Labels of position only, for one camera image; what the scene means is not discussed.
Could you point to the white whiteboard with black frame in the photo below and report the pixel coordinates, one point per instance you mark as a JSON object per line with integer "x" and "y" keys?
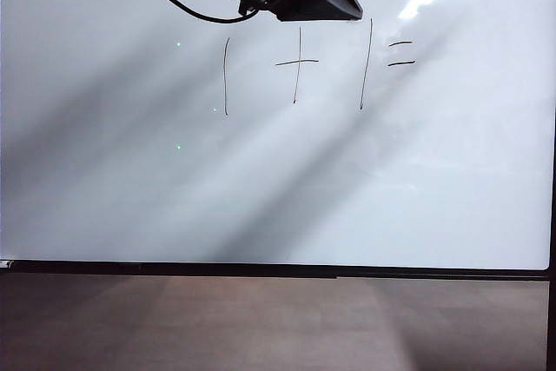
{"x": 130, "y": 171}

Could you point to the small white frame clip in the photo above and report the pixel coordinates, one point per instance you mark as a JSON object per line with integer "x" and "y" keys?
{"x": 5, "y": 264}

